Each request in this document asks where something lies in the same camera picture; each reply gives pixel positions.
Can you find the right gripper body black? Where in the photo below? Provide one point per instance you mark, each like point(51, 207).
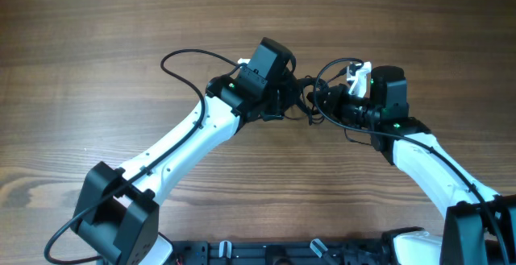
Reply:
point(327, 97)

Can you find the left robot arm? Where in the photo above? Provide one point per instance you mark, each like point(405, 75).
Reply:
point(244, 88)

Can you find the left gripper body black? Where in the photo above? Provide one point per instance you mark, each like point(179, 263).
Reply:
point(281, 97)

